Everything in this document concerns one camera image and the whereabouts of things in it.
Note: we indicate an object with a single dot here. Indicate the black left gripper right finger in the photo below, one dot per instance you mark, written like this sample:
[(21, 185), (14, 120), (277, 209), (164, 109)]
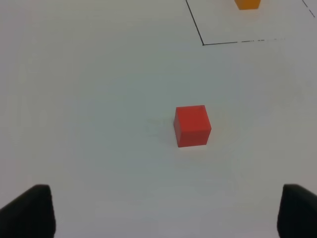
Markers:
[(297, 216)]

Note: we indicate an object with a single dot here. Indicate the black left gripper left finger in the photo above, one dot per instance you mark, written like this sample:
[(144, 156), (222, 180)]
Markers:
[(30, 215)]

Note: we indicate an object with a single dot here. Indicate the red cube block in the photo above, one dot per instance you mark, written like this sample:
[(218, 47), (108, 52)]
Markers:
[(192, 126)]

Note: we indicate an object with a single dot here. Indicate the template orange cube block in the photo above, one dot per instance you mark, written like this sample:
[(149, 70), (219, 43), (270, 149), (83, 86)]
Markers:
[(248, 4)]

